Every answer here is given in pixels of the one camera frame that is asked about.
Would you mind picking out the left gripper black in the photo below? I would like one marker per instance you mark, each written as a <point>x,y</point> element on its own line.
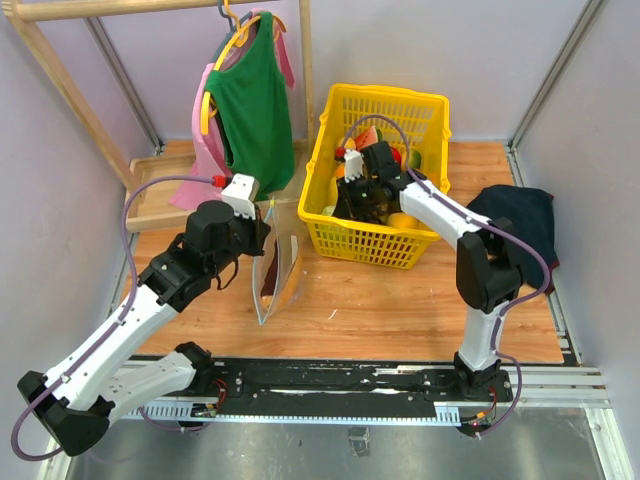
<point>259,230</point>

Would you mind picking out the papaya slice toy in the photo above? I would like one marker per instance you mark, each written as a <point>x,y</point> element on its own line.
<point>281,279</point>

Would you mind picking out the yellow plastic basket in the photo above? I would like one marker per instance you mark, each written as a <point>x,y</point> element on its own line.
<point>408,120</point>

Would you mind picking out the green red mango toy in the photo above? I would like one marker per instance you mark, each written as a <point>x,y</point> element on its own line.
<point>415,159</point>

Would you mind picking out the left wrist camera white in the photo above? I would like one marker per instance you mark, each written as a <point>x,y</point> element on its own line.
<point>240,194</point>

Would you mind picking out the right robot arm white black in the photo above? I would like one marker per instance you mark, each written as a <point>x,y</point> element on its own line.
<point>488,272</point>

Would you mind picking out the clear zip top bag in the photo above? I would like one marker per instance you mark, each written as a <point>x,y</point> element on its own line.
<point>283,219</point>

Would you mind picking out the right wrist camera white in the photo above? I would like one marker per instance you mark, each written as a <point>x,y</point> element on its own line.
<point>354,164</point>

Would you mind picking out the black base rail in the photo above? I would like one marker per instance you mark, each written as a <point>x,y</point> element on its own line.
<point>338,392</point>

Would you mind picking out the pink shirt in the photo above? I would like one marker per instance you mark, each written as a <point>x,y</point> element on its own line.
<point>209,151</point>

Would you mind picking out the dark navy cloth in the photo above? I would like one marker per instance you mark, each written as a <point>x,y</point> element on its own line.
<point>531,212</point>

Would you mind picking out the wooden clothes rack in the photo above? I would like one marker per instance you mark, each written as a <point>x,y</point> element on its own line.
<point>68,136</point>

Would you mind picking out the green tank top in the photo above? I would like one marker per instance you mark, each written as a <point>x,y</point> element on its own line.
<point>252,108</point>

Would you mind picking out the red apple toy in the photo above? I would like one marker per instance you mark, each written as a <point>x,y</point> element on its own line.
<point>396,155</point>

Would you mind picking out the watermelon slice toy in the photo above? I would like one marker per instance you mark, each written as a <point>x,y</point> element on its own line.
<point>370,136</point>

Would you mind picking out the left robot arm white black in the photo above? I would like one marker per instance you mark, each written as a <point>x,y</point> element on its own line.
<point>78,400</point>

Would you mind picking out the yellow peach toy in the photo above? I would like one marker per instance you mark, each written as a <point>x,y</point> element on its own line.
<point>347,143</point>

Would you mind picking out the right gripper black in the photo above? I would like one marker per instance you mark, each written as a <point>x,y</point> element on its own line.
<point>346,208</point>

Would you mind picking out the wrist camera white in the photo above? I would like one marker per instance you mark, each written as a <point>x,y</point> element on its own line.
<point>354,164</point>
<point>240,194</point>

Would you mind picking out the yellow apple toy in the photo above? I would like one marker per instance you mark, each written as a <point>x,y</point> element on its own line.
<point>402,220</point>

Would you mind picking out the yellow clothes hanger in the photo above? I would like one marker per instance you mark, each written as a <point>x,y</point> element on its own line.
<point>241,29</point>

